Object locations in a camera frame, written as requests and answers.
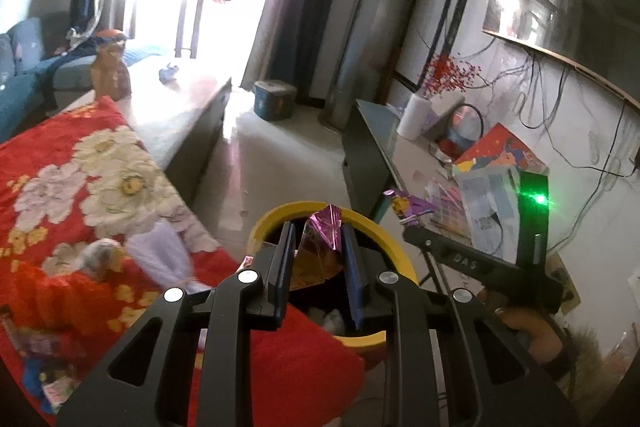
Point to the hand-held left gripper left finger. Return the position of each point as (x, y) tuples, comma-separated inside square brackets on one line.
[(287, 259)]

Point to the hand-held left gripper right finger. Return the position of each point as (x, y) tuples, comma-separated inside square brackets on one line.
[(350, 279)]

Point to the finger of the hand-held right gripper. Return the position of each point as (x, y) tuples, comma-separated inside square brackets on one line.
[(420, 239)]

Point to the purple snack wrapper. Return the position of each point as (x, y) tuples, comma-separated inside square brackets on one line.
[(407, 207)]

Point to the pink foil wrapper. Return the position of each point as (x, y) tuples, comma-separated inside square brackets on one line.
[(325, 227)]

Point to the yellow bin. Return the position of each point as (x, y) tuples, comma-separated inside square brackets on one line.
[(371, 345)]

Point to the red green candy packet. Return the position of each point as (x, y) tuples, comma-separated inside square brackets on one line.
[(56, 391)]

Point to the person's right hand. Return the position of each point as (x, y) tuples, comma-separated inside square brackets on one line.
[(527, 327)]

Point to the stack of coloured papers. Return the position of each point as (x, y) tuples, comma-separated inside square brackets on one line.
[(447, 207)]

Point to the crumpled white tissue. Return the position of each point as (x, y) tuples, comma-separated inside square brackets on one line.
[(332, 319)]

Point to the white printed paper sheet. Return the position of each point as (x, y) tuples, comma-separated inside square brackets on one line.
[(487, 207)]

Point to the black glass-top stand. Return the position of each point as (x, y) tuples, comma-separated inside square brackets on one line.
[(367, 157)]

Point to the red blue round container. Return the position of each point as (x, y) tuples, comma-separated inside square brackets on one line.
[(462, 132)]

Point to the white paper towel roll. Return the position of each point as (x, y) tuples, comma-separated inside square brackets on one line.
[(415, 118)]

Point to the clear plastic bag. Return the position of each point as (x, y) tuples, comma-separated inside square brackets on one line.
[(160, 252)]

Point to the blue tin box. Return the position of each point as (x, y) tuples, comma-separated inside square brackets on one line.
[(273, 101)]

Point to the red berry branches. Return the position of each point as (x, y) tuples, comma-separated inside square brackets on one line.
[(450, 74)]

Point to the light low coffee table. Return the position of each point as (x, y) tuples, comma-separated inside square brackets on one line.
[(190, 107)]

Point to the white yellow snack packet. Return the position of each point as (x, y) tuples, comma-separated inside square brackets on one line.
[(100, 257)]

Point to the small blue grey toy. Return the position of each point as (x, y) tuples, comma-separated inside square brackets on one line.
[(169, 73)]

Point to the standing air conditioner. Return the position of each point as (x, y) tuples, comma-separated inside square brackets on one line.
[(365, 22)]

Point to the dark purple curtain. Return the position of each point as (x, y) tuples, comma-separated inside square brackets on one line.
[(295, 7)]

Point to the red floral blanket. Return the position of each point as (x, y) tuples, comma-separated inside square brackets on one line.
[(50, 147)]

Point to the purple grey wrapper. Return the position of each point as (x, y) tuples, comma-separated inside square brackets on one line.
[(37, 343)]

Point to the pile of dark clothes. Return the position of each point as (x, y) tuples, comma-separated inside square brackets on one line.
[(87, 42)]

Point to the blue heart-patterned pillows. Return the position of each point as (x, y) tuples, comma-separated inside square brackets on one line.
[(20, 99)]

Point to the blue heart-print cushion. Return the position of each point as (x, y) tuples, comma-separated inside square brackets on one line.
[(31, 39), (5, 57)]

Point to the wall-mounted television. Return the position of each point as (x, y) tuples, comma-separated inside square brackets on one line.
[(550, 7)]

